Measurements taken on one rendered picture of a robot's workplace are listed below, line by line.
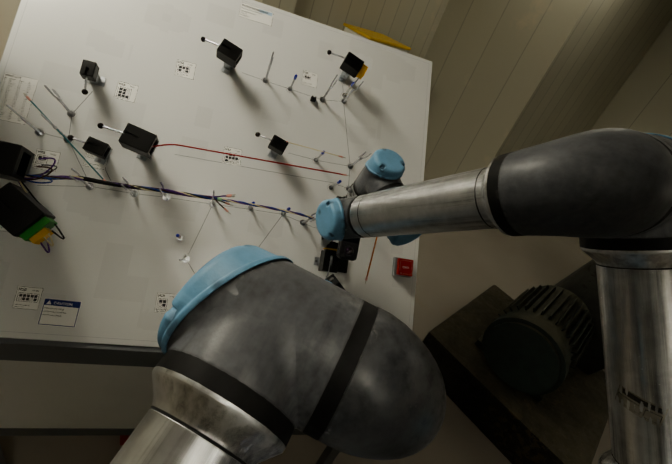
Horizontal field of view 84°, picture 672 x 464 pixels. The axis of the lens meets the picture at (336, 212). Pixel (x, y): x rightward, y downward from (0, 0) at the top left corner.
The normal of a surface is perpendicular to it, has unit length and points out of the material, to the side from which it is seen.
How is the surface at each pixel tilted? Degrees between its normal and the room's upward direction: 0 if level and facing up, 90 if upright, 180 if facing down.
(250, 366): 23
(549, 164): 60
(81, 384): 90
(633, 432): 95
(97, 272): 45
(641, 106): 90
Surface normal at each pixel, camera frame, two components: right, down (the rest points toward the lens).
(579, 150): -0.39, -0.59
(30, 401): 0.15, 0.58
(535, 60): -0.78, 0.10
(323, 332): 0.14, -0.54
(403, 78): 0.32, -0.15
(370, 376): 0.07, -0.35
